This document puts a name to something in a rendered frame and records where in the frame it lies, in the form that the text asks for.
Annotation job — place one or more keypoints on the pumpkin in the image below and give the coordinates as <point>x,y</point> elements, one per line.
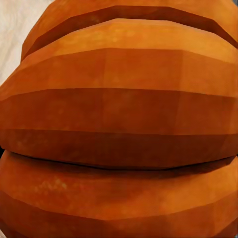
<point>122,122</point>

